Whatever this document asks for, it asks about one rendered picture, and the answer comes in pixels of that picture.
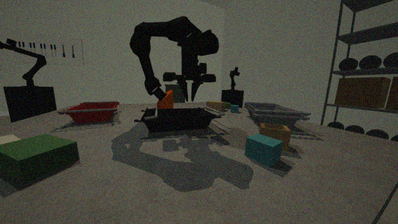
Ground teal rectangular block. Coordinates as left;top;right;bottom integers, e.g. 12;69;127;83
231;105;239;113
244;134;283;167

